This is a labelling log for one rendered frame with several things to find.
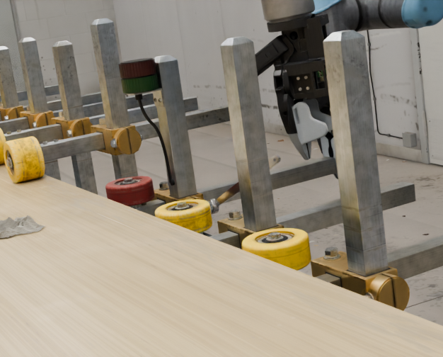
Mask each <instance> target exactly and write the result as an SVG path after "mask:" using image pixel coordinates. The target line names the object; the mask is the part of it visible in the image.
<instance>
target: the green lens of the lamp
mask: <svg viewBox="0 0 443 357"><path fill-rule="evenodd" d="M121 83H122V91H123V93H124V94H130V93H138V92H143V91H150V90H154V89H158V88H159V80H158V74H156V75H153V76H148V77H144V78H138V79H121Z"/></svg>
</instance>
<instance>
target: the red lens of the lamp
mask: <svg viewBox="0 0 443 357"><path fill-rule="evenodd" d="M118 65H119V70H120V78H130V77H140V76H145V75H149V74H155V73H157V70H156V61H155V59H152V60H149V61H145V62H136V63H130V64H120V63H119V64H118Z"/></svg>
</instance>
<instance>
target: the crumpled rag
mask: <svg viewBox="0 0 443 357"><path fill-rule="evenodd" d="M43 227H46V226H44V225H39V224H38V223H36V222H35V221H34V220H33V218H32V217H30V216H29V215H27V216H25V217H16V218H15V220H13V219H11V217H8V218H7V219H6V220H0V238H2V239H3V238H4V237H5V238H6V237H7V238H8V237H9V236H12V235H15V234H21V233H22V234H26V233H28V234H29V233H32V232H38V231H40V230H41V229H42V228H43Z"/></svg>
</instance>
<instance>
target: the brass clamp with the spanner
mask: <svg viewBox="0 0 443 357"><path fill-rule="evenodd" d="M154 195H155V196H154V199H153V200H158V199H159V200H162V201H165V204H168V203H172V202H176V201H180V200H204V197H203V194H202V193H198V192H197V194H194V195H189V196H185V197H183V198H176V197H173V196H171V195H170V191H169V189H168V190H164V191H160V190H159V189H156V190H154ZM153 200H151V201H153Z"/></svg>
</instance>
